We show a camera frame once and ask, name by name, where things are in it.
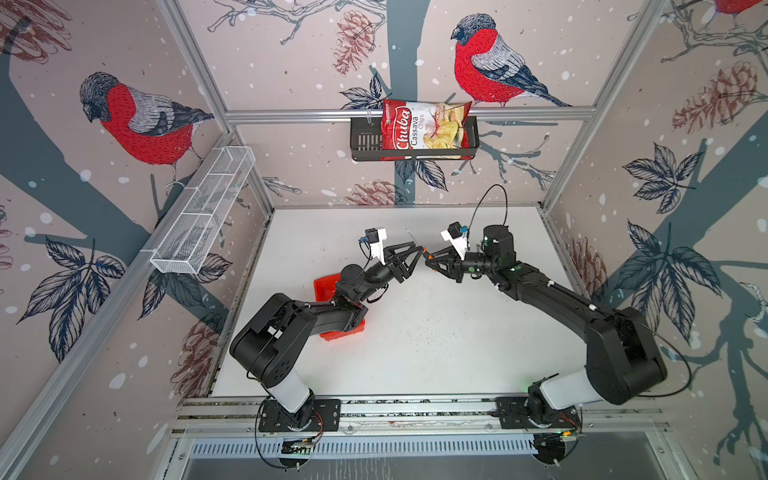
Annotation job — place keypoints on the aluminium front rail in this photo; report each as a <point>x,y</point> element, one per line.
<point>408,415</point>

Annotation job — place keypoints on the white wire mesh shelf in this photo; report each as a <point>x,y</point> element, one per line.
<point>192,235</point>

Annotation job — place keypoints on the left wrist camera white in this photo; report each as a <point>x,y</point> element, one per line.
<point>373,244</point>

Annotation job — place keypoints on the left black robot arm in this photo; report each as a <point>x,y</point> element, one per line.
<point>269,345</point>

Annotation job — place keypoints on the black wall basket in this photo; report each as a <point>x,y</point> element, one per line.
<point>369,143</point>

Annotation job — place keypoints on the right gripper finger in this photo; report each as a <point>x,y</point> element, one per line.
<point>447,254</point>
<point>446,269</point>

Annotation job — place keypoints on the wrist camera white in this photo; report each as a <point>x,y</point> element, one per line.
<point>457,235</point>
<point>373,244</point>

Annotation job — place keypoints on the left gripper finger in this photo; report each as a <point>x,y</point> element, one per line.
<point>407,249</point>
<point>408,262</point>

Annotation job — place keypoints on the red plastic bin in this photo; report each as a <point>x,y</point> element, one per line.
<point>325,288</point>

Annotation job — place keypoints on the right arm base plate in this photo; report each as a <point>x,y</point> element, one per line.
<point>523,412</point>

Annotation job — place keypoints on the orange black screwdriver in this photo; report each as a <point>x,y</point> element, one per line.
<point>415,240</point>

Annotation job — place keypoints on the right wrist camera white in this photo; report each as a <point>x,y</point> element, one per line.
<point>457,235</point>

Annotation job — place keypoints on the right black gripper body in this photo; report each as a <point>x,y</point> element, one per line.
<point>468,267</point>

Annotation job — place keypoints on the red cassava chips bag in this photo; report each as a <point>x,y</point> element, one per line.
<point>441,123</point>

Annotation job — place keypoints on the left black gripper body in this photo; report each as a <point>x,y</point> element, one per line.
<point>395,274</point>

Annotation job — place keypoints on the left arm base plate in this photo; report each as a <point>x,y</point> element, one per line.
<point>314,416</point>

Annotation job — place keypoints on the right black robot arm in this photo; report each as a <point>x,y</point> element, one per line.
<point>622,357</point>

